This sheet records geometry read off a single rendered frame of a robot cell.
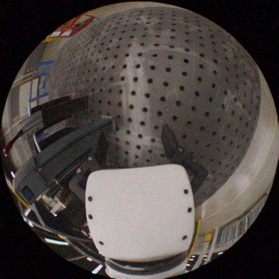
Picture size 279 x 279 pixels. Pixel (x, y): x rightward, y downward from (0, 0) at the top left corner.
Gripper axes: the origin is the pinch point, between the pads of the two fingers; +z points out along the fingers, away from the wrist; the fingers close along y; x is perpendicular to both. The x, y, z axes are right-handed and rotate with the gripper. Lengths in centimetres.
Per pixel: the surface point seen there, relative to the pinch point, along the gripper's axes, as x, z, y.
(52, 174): -5.3, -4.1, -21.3
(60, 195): -31, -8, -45
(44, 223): -5.4, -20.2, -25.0
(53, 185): -18.7, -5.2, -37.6
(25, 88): 190, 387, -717
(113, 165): -33.6, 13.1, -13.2
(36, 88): 106, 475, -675
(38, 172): -1.1, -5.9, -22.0
